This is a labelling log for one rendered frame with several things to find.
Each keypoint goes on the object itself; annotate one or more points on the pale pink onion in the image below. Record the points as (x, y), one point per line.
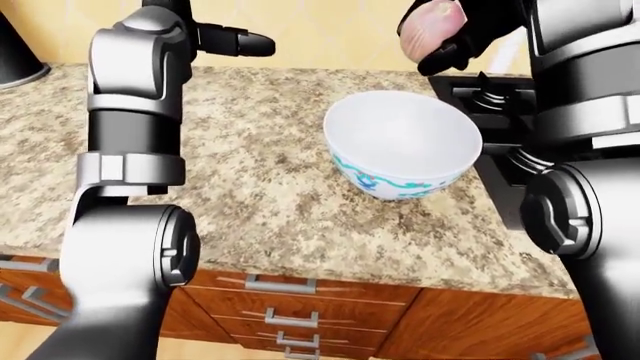
(431, 28)

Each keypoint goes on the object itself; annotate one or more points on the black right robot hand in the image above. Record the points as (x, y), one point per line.
(457, 48)

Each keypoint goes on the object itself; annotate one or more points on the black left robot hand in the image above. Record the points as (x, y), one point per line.
(225, 37)

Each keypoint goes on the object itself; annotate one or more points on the black gas stove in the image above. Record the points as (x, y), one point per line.
(495, 120)

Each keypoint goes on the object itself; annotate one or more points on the white bowl with teal pattern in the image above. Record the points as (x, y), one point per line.
(400, 135)

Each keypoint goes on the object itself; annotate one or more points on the wooden drawer cabinet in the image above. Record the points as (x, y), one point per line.
(310, 318)

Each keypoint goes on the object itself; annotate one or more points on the black cylindrical appliance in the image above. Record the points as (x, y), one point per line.
(15, 52)

